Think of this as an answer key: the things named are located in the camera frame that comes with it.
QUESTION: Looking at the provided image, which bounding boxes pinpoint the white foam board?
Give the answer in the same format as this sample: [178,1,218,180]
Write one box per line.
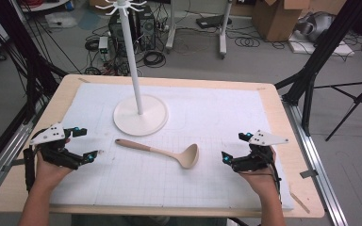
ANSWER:
[287,32,356,58]

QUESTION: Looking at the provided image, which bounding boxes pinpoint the beige wooden ladle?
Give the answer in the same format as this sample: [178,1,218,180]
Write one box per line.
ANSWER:
[114,137,200,170]

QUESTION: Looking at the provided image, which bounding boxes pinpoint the white power adapter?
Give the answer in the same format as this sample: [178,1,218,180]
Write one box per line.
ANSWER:
[97,36,109,55]

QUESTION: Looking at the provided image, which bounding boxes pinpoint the grey bag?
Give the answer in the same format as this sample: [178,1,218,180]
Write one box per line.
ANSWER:
[294,10,337,42]

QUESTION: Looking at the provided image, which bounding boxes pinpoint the thin black cable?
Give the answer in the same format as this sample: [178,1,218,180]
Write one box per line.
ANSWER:
[265,147,283,203]

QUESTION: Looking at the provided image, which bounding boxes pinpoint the person's dark pants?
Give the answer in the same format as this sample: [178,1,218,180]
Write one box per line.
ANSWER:
[71,214,228,226]

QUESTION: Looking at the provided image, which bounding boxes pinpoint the black metal frame post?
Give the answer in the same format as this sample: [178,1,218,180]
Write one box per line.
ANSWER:
[274,0,362,137]
[0,0,69,125]

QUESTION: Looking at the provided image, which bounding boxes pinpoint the black tripod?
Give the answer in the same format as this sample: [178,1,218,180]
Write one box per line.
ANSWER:
[313,74,362,143]

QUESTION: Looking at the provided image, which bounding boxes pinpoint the person's right hand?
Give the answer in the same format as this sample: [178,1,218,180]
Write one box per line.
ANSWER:
[238,145,280,196]

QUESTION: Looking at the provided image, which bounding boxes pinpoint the black sleeved cable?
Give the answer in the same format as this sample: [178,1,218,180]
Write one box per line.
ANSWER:
[23,146,37,193]

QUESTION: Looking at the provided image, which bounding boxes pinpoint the flat black device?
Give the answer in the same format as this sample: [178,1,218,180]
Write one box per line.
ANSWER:
[195,14,233,30]

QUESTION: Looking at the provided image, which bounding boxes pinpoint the person's left hand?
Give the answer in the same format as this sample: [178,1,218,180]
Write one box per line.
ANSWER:
[32,137,75,190]

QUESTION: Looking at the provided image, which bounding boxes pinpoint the white hook stand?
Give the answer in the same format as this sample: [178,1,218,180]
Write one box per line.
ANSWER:
[94,0,170,137]

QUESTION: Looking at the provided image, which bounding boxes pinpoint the white rolling stand legs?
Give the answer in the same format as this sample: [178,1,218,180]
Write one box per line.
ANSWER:
[165,0,234,60]

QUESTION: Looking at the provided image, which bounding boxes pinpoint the black computer tower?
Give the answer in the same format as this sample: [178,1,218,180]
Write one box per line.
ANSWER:
[107,5,156,54]

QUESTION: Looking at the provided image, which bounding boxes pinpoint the white grid mat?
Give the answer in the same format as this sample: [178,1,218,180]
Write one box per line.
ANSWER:
[48,81,295,211]

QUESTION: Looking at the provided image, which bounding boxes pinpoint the coiled black cable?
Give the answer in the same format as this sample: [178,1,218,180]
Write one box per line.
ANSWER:
[142,49,167,69]
[233,36,261,49]

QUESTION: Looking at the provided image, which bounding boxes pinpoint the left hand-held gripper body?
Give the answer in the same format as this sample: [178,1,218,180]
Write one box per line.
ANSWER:
[28,122,86,170]

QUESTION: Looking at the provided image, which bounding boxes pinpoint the cardboard box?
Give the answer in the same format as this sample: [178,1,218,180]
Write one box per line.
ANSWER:
[252,0,312,43]

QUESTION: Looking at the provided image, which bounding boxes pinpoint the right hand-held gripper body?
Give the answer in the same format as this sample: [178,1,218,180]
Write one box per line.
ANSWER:
[231,129,289,173]

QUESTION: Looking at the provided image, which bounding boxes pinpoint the aluminium rail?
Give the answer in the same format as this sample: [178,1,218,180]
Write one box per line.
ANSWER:
[281,98,350,226]
[0,106,45,206]

